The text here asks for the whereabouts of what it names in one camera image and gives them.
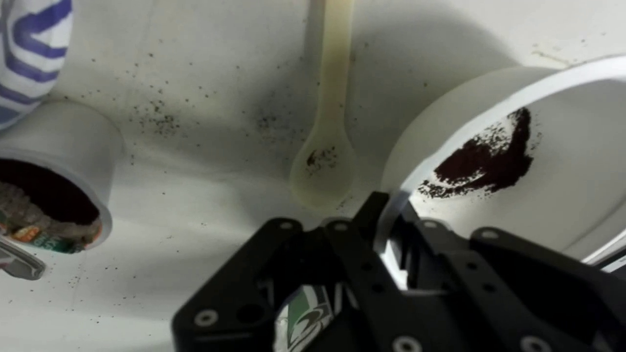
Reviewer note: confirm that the beige plastic spoon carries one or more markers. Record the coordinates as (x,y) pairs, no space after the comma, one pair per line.
(325,167)

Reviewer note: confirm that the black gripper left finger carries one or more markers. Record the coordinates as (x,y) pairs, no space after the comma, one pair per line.
(284,290)

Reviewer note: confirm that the right patterned coffee cup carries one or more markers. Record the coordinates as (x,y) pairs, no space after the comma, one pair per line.
(63,157)

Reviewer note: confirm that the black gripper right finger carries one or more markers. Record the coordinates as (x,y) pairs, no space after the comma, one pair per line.
(430,290)

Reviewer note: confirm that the white bowl with coffee grounds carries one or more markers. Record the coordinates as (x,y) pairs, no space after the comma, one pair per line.
(528,149)

